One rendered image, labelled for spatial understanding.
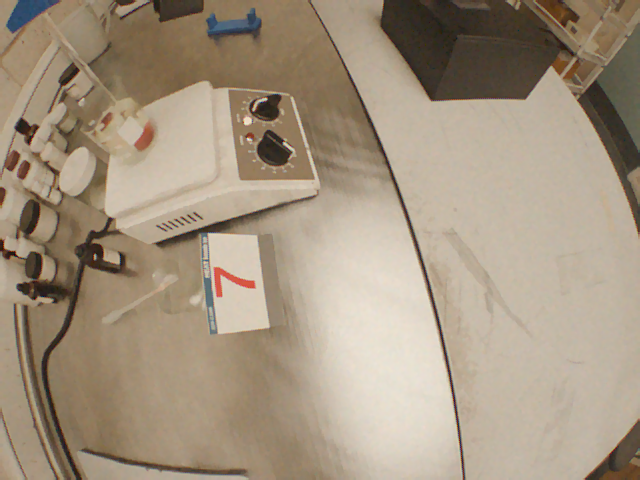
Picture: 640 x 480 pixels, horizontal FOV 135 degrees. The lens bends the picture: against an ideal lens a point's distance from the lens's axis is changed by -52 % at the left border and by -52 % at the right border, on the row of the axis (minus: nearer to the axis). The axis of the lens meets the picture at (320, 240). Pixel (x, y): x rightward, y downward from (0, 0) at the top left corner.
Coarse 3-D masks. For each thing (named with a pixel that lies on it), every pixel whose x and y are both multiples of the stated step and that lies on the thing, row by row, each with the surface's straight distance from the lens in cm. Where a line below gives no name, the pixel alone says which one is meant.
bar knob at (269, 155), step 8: (264, 136) 25; (272, 136) 25; (264, 144) 26; (272, 144) 25; (280, 144) 25; (288, 144) 25; (264, 152) 25; (272, 152) 26; (280, 152) 25; (288, 152) 24; (264, 160) 25; (272, 160) 25; (280, 160) 25; (288, 160) 26
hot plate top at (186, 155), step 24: (168, 96) 31; (192, 96) 29; (168, 120) 28; (192, 120) 26; (168, 144) 26; (192, 144) 24; (216, 144) 24; (120, 168) 29; (144, 168) 26; (168, 168) 24; (192, 168) 23; (216, 168) 22; (120, 192) 27; (144, 192) 25; (168, 192) 23
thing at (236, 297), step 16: (224, 240) 26; (240, 240) 27; (224, 256) 26; (240, 256) 26; (224, 272) 25; (240, 272) 26; (224, 288) 25; (240, 288) 26; (256, 288) 26; (224, 304) 25; (240, 304) 25; (256, 304) 26; (224, 320) 25; (240, 320) 25; (256, 320) 26
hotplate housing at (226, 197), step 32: (224, 96) 30; (224, 128) 27; (224, 160) 24; (192, 192) 24; (224, 192) 23; (256, 192) 24; (288, 192) 25; (128, 224) 28; (160, 224) 28; (192, 224) 28
